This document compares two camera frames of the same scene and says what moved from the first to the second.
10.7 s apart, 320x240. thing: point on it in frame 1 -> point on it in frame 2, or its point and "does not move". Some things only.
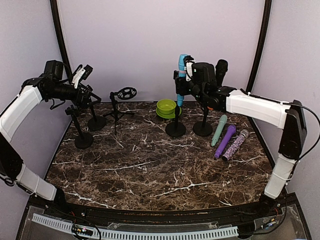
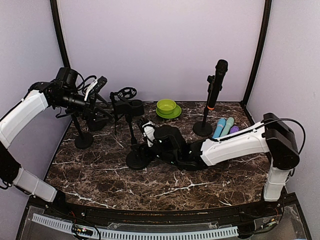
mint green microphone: [222, 121] -> [228, 124]
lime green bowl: [166, 106] does not move
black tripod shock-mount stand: [125, 93] does not move
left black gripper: [83, 103] -> [95, 108]
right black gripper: [181, 88] -> [142, 153]
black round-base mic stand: [97, 122] does not move
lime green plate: [167, 116] does not move
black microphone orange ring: [220, 68] does not move
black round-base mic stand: [176, 129] -> [137, 160]
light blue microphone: [182, 72] -> [219, 127]
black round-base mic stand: [83, 140] does not move
